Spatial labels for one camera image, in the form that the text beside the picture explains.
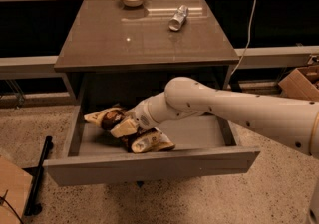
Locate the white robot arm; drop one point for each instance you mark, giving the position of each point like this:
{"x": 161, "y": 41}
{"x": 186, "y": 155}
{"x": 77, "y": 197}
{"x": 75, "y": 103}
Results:
{"x": 293, "y": 123}

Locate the grey cabinet counter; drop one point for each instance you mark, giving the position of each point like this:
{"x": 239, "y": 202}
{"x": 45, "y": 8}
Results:
{"x": 109, "y": 38}

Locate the brown chip bag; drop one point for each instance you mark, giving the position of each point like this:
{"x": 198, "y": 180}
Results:
{"x": 140, "y": 142}

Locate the black metal bar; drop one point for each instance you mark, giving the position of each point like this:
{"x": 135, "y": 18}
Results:
{"x": 32, "y": 207}

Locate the brown cardboard box left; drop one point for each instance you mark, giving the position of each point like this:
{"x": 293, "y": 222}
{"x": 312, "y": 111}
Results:
{"x": 15, "y": 185}

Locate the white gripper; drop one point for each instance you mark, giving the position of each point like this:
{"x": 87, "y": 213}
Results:
{"x": 141, "y": 114}

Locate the silver crushed can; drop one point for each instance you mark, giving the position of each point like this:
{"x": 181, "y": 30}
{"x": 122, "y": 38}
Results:
{"x": 178, "y": 18}

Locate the open grey top drawer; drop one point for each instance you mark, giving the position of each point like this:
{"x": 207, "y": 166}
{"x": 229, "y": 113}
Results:
{"x": 204, "y": 145}

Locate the grey window ledge rail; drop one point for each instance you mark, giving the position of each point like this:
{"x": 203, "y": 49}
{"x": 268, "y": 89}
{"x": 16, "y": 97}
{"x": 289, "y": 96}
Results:
{"x": 271, "y": 57}

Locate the cardboard box right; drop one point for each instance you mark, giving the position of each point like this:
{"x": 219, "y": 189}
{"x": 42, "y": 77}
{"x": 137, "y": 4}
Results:
{"x": 302, "y": 84}

